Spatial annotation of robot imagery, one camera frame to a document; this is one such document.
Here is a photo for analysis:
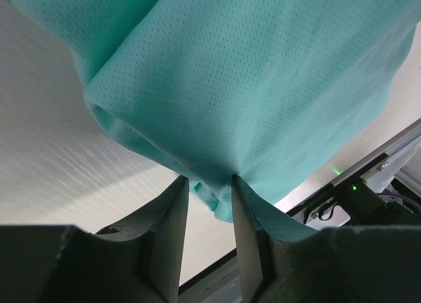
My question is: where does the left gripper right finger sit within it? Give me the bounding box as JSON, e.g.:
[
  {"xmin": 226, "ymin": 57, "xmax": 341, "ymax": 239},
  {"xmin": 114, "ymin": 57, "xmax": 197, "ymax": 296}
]
[{"xmin": 232, "ymin": 176, "xmax": 420, "ymax": 302}]

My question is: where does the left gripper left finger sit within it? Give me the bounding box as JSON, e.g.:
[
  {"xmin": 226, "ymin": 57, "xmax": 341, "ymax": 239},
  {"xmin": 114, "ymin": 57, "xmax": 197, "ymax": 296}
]
[{"xmin": 1, "ymin": 176, "xmax": 189, "ymax": 302}]

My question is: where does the teal t shirt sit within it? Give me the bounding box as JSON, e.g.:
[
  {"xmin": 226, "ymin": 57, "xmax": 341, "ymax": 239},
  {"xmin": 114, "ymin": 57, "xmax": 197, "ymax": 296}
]
[{"xmin": 8, "ymin": 0, "xmax": 420, "ymax": 221}]

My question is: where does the aluminium rail frame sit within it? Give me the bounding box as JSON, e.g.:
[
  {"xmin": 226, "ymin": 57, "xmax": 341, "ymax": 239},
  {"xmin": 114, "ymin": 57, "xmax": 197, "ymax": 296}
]
[{"xmin": 329, "ymin": 119, "xmax": 420, "ymax": 187}]

